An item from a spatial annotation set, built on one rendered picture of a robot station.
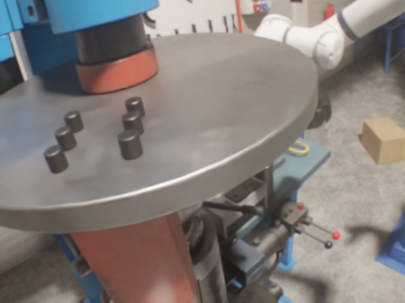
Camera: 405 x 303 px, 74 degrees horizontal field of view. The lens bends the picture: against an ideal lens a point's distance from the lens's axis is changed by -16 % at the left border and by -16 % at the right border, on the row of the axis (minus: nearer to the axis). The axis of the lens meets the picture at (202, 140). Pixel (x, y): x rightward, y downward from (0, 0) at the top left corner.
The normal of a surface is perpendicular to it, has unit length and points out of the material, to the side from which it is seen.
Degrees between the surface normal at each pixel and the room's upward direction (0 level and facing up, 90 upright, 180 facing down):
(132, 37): 90
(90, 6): 90
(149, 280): 90
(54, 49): 90
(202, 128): 0
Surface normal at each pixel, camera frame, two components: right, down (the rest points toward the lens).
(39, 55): 0.65, 0.31
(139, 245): 0.14, 0.50
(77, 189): -0.14, -0.85
